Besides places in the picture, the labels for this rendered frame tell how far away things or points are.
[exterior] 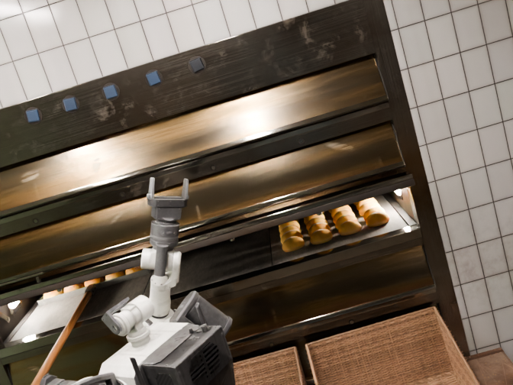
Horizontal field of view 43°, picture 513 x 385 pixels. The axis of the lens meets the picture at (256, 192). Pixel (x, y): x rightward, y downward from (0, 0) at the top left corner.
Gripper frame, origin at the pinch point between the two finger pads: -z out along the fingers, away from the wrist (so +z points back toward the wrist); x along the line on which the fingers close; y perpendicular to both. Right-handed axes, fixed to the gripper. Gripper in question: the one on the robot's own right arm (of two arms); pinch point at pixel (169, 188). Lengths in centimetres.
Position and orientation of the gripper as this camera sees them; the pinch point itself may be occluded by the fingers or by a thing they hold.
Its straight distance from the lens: 199.4
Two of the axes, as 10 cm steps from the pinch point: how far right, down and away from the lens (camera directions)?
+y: -4.4, -2.1, 8.7
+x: -8.9, -0.2, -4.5
